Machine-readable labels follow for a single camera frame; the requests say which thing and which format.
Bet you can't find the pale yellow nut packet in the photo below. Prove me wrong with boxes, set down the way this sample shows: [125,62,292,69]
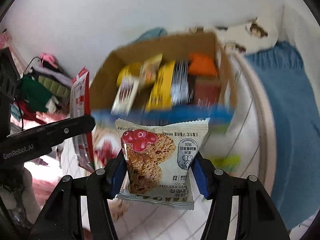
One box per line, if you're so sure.
[140,54,163,87]

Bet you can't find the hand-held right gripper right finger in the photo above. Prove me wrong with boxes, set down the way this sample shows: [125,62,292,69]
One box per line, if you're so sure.
[191,152,288,240]

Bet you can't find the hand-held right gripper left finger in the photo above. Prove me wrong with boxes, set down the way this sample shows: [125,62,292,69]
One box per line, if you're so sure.
[29,150,126,240]

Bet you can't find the black clothes rack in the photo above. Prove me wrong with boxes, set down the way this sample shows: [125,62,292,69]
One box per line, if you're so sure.
[24,56,44,75]

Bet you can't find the yellow and black snack packet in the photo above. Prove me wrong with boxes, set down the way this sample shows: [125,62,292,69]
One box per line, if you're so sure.
[146,60,176,112]

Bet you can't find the bear print pillow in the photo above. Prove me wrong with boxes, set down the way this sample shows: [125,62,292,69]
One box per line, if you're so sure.
[215,17,269,53]

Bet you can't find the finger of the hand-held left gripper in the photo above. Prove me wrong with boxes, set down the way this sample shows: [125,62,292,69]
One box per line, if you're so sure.
[9,115,96,147]

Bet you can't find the red and white snack packet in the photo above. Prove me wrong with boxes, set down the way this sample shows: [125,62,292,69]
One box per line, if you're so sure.
[69,67,95,172]

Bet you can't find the red spotted snack packet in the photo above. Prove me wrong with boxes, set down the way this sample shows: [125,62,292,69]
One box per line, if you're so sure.
[95,140,120,165]

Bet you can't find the light blue cloth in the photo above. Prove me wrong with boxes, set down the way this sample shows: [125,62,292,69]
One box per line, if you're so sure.
[130,27,168,45]

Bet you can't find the olive quilted vest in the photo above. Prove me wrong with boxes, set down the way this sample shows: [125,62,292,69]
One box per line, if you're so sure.
[37,75,72,98]

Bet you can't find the white chocolate stick packet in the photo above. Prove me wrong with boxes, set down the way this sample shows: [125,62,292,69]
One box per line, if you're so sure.
[111,76,140,115]

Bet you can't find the oat cookie packet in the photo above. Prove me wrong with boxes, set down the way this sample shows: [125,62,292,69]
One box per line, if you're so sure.
[115,119,209,210]

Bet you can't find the reddish brown snack packet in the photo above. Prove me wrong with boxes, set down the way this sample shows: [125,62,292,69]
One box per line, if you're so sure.
[194,76,222,105]

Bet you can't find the blue bed sheet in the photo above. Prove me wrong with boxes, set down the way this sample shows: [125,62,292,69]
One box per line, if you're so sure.
[244,41,318,213]

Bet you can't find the dark green jacket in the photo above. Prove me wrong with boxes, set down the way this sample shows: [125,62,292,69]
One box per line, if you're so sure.
[20,76,53,113]

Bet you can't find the pink curtain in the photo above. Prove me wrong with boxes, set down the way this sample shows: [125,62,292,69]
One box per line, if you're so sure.
[0,30,13,50]

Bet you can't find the red garment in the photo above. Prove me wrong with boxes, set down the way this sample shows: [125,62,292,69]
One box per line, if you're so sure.
[15,100,40,124]

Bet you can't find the green candy packet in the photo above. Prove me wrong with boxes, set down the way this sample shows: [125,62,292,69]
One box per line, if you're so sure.
[212,155,242,173]

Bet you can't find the orange snack packet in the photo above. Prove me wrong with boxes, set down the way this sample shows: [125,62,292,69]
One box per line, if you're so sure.
[187,52,218,77]

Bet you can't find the cardboard box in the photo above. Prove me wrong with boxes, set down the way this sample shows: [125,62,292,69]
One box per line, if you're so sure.
[89,32,238,133]

